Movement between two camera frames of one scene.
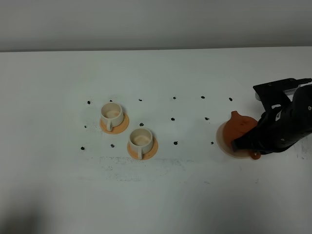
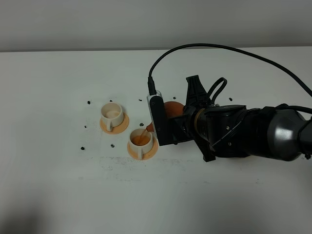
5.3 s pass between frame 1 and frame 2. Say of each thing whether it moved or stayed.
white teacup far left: stayed
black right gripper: moved
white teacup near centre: stayed
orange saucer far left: stayed
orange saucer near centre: stayed
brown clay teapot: moved
